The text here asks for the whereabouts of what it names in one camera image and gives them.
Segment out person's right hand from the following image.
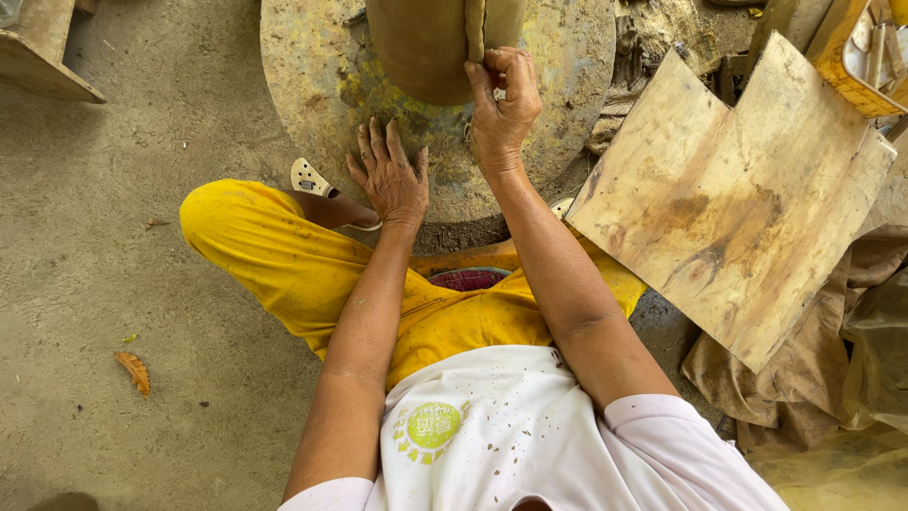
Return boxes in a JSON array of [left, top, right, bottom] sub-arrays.
[[464, 47, 543, 174]]

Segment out person's left hand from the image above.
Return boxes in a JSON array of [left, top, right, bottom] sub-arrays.
[[345, 117, 431, 229]]

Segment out brown wet clay pot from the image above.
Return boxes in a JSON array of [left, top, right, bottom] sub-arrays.
[[365, 0, 529, 108]]

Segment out orange stool with red seat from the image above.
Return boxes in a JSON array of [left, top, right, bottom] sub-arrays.
[[408, 240, 524, 292]]

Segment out yellow trousers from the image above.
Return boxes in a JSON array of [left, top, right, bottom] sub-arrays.
[[179, 178, 648, 392]]

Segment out round yellow-stained potter's wheel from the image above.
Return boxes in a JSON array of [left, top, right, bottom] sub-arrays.
[[260, 0, 617, 225]]

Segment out large stained plywood board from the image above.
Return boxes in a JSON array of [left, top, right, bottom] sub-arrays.
[[565, 30, 899, 375]]

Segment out white printed shirt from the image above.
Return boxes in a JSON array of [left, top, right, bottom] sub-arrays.
[[277, 345, 790, 511]]

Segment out clay-stained wooden plank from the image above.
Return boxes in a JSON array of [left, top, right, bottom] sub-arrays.
[[745, 0, 835, 66]]

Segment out orange dry leaf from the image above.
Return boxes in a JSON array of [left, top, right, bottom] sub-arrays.
[[113, 351, 153, 399]]

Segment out yellow tray with tools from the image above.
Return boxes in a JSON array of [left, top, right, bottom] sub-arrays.
[[805, 0, 908, 119]]

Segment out clay-coated wooden block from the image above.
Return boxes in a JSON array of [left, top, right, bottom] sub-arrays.
[[0, 0, 108, 106]]

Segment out brown crumpled plastic sheet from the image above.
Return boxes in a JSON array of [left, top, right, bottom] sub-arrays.
[[681, 226, 908, 511]]

